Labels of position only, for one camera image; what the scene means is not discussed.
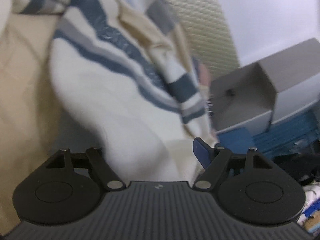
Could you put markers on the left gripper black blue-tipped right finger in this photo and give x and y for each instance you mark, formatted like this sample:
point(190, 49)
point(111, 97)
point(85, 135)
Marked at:
point(249, 187)

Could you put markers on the cream quilted headboard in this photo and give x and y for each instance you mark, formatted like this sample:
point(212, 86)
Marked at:
point(208, 34)

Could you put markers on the blue storage box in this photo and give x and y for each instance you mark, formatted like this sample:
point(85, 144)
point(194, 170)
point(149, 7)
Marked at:
point(298, 135)

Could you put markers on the grey bedside cabinet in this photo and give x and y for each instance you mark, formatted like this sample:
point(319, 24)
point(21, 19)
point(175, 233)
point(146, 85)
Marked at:
point(268, 92)

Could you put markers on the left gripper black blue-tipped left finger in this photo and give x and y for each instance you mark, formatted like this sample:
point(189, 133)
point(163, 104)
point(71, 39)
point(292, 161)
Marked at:
point(65, 188)

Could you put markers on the cream blue-striped fuzzy sweater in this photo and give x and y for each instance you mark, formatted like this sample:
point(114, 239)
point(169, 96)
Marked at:
point(121, 78)

